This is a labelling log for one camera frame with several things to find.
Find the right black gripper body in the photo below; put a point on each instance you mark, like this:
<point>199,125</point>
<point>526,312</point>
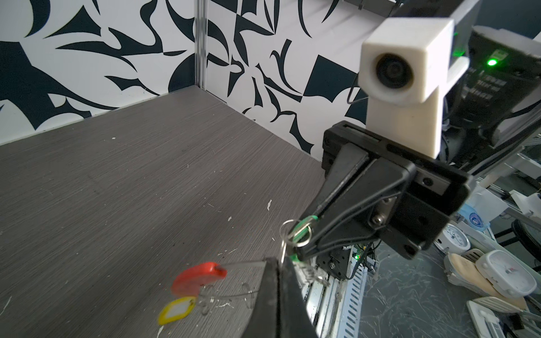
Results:
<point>436,192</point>

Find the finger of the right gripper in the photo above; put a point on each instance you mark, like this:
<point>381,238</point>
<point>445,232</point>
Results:
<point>341,168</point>
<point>380,179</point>

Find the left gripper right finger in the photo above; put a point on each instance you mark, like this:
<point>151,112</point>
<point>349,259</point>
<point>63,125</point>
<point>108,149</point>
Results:
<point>293,319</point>

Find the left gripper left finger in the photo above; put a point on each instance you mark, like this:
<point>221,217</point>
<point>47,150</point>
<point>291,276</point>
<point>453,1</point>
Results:
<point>265,315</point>

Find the green key tag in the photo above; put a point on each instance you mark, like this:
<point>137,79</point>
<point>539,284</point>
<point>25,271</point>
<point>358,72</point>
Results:
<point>301,233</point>

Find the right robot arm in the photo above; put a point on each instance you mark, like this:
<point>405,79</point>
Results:
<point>504,68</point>

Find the white round gauge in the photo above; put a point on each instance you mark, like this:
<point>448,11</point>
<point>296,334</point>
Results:
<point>452,240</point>

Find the yellow tagged key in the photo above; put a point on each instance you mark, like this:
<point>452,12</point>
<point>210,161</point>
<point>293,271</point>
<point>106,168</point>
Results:
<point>177,310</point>

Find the white scale device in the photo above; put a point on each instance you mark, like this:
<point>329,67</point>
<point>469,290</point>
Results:
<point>506,274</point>

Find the white slotted cable duct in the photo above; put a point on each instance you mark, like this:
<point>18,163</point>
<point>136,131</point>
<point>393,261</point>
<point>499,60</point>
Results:
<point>349,315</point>

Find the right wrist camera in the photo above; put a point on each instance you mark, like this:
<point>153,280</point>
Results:
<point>406,70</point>

